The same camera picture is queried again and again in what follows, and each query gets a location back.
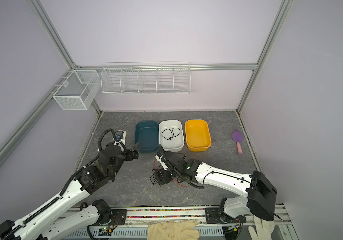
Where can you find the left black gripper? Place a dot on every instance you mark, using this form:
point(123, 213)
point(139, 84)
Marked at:
point(130, 156)

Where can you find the long white wire basket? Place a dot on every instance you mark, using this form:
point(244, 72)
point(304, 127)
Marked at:
point(146, 78)

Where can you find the white plastic tub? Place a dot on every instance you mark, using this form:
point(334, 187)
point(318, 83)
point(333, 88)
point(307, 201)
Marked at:
point(171, 135)

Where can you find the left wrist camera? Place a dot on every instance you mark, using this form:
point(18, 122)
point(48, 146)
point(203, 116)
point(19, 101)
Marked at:
point(121, 137)

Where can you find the small white mesh basket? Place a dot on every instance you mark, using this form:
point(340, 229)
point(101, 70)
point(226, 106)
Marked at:
point(78, 90)

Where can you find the yellow plastic tub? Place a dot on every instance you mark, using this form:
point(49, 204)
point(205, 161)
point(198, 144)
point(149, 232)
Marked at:
point(198, 137)

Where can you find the cream work glove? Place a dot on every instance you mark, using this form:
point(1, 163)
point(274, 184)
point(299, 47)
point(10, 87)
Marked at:
point(184, 230)

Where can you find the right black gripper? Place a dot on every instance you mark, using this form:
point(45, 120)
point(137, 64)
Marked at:
point(162, 176)

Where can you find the white rubber glove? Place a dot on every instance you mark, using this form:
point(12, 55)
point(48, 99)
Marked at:
point(262, 230)

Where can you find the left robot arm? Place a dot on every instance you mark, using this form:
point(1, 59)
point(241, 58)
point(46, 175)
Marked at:
point(45, 223)

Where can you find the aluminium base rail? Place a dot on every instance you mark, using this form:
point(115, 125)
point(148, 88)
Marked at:
point(133, 223)

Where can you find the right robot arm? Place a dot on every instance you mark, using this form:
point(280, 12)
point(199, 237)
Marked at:
point(255, 194)

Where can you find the teal plastic tub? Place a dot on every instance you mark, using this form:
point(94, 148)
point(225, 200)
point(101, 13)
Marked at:
point(146, 136)

